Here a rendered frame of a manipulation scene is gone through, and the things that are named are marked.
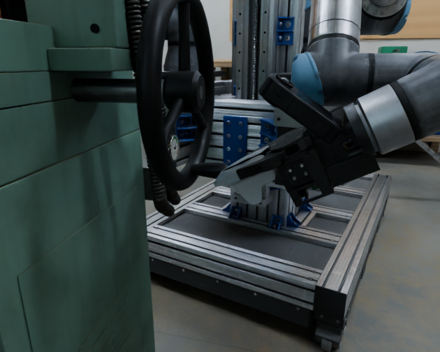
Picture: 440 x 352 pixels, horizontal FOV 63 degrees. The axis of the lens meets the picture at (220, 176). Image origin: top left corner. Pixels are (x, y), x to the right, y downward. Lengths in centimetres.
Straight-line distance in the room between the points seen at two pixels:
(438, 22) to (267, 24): 284
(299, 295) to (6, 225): 87
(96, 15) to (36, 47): 9
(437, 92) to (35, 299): 56
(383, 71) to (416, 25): 339
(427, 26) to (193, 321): 333
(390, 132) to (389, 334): 103
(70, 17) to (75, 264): 37
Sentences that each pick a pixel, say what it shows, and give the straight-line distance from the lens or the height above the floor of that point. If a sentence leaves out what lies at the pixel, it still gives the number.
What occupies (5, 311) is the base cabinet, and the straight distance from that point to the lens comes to 55.
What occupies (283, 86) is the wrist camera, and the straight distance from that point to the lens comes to 45.
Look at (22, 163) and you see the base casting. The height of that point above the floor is 73.
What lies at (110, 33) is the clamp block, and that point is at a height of 89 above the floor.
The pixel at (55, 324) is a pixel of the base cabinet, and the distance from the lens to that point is 64.
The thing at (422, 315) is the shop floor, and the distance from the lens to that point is 153.
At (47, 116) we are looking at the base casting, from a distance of 56.
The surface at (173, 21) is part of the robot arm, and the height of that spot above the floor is 98.
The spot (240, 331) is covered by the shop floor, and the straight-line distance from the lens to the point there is 130.
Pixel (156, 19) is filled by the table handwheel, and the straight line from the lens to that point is 43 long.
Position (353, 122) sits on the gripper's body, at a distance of 45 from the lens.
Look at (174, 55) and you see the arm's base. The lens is 131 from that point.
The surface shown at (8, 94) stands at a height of 82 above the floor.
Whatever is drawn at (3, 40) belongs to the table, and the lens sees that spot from 51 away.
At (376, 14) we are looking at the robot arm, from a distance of 108.
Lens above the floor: 85
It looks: 18 degrees down
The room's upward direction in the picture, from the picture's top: straight up
